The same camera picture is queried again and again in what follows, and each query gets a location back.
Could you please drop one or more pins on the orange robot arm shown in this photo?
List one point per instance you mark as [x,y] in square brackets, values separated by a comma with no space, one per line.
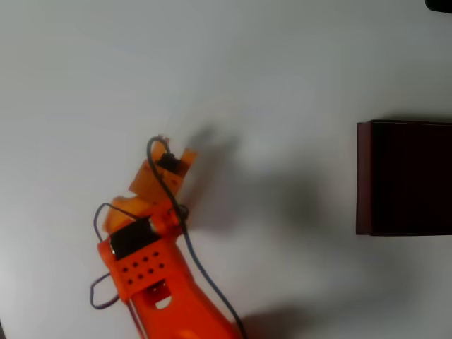
[176,289]

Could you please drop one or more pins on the dark brown open box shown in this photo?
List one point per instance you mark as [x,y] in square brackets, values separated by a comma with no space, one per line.
[406,176]

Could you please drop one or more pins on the black object at table edge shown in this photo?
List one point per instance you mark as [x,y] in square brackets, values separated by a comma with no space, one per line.
[439,5]

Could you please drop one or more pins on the light orange forked camera mount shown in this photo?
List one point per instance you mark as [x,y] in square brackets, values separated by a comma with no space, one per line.
[141,176]

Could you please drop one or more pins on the small black camera module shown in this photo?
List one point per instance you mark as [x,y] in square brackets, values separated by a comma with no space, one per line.
[167,161]

